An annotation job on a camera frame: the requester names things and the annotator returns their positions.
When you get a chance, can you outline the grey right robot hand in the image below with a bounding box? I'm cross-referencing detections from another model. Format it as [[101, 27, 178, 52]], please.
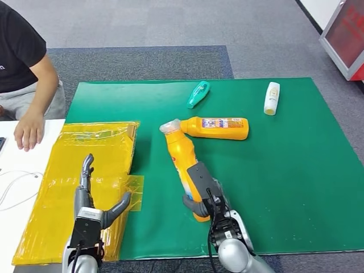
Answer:
[[183, 179, 230, 220]]

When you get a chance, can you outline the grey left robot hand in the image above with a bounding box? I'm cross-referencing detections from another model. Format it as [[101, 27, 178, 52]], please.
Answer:
[[74, 154, 131, 230]]

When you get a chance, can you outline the person's left hand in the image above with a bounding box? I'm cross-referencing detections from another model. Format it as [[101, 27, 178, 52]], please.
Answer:
[[14, 112, 45, 152]]

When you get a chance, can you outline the orange bottle with clear cap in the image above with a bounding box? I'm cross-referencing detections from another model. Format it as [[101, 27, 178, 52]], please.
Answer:
[[180, 116, 249, 141], [159, 118, 211, 223]]

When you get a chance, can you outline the teal plastic bottle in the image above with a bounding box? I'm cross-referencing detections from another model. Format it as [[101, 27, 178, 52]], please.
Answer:
[[187, 81, 211, 110]]

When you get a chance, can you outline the white plastic bottle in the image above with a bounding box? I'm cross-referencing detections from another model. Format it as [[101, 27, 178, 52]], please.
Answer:
[[264, 81, 280, 116]]

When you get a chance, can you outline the yellow plastic-wrapped box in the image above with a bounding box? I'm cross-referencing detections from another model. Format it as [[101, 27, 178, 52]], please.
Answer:
[[11, 121, 145, 266]]

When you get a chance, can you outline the person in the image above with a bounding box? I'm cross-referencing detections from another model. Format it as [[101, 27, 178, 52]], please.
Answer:
[[0, 0, 66, 152]]

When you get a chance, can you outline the green table mat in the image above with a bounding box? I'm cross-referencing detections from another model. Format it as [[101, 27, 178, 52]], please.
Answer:
[[65, 77, 364, 260]]

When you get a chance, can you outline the dark grey floor rug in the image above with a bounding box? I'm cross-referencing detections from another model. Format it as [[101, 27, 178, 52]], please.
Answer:
[[47, 45, 234, 114]]

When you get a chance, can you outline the red and white cabinet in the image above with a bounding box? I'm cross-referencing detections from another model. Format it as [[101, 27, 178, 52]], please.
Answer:
[[319, 0, 364, 82]]

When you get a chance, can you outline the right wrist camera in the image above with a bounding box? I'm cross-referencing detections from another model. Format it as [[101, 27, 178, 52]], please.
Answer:
[[187, 162, 224, 213]]

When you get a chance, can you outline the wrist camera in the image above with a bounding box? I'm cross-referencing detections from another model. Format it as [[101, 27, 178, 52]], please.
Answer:
[[69, 207, 103, 250], [187, 162, 224, 213]]

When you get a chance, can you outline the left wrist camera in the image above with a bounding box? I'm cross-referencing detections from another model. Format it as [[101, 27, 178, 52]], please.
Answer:
[[69, 207, 103, 250]]

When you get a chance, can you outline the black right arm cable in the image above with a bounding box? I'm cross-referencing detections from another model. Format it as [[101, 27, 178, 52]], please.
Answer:
[[207, 188, 228, 273]]

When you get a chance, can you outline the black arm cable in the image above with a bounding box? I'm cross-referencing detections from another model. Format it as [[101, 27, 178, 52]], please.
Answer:
[[207, 188, 228, 273], [70, 244, 84, 273]]

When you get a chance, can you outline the thin white cable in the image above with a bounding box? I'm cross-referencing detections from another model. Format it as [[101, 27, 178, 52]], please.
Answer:
[[0, 170, 43, 212]]

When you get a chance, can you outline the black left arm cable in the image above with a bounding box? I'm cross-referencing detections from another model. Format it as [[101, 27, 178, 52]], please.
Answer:
[[70, 244, 84, 273]]

